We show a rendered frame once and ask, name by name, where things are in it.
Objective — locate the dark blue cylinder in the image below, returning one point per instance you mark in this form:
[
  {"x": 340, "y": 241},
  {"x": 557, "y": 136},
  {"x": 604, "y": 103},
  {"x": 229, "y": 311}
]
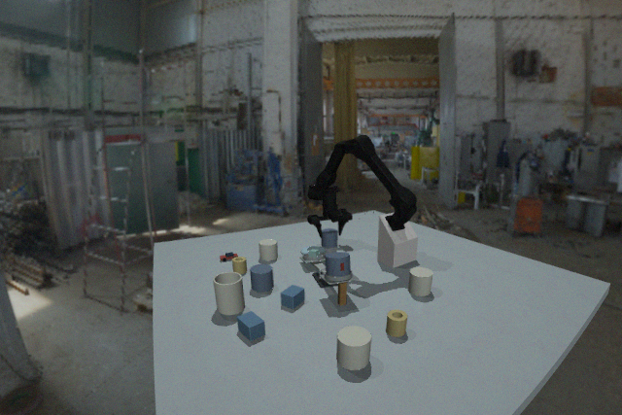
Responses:
[
  {"x": 330, "y": 238},
  {"x": 261, "y": 278},
  {"x": 338, "y": 264}
]

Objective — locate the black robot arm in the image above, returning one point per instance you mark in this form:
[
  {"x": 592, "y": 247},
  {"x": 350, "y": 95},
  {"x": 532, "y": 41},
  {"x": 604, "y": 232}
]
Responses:
[{"x": 403, "y": 200}]

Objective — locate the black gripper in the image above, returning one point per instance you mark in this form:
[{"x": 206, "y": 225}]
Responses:
[{"x": 315, "y": 220}]

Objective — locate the blue block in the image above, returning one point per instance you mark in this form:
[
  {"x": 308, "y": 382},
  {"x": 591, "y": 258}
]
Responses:
[
  {"x": 251, "y": 325},
  {"x": 292, "y": 296}
]

